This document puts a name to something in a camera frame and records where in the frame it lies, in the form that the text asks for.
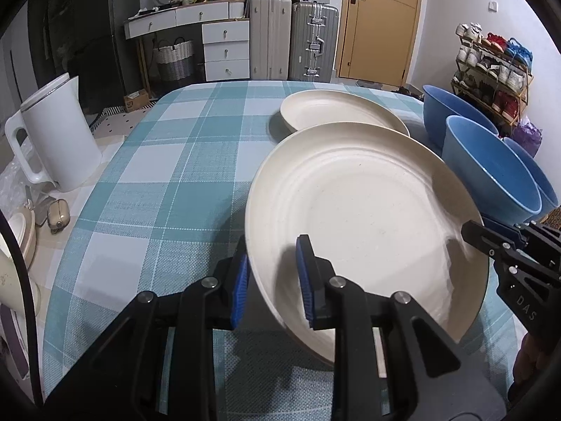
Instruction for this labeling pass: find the blue bowl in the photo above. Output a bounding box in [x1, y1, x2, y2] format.
[503, 137, 559, 221]
[423, 85, 498, 149]
[442, 115, 543, 225]

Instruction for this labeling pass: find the cream plate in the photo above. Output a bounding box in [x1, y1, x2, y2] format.
[280, 89, 410, 136]
[244, 123, 489, 363]

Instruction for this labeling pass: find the person right hand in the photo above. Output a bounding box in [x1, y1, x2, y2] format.
[513, 334, 549, 384]

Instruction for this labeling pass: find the teal plaid tablecloth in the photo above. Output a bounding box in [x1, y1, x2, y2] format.
[41, 80, 534, 421]

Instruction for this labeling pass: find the purple bag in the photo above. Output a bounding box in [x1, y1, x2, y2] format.
[512, 116, 543, 158]

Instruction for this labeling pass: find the wooden shoe rack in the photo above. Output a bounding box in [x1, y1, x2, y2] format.
[451, 23, 533, 135]

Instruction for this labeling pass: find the white electric kettle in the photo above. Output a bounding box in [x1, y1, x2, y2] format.
[5, 73, 102, 192]

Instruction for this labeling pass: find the small cardboard box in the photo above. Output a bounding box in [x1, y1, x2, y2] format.
[124, 89, 150, 113]

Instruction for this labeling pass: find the woven laundry basket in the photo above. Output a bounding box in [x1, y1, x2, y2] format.
[152, 37, 195, 88]

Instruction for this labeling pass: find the wooden door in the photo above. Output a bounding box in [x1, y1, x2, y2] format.
[337, 0, 421, 87]

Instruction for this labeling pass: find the white drawer desk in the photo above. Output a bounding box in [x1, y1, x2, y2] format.
[124, 0, 250, 90]

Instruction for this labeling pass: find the silver suitcase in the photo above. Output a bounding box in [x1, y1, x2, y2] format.
[288, 2, 339, 83]

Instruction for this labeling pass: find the beige suitcase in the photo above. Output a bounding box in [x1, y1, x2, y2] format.
[249, 0, 292, 81]

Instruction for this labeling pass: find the black refrigerator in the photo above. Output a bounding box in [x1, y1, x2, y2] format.
[28, 0, 142, 113]

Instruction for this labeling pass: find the black cable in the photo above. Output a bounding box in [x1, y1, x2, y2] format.
[0, 209, 45, 406]

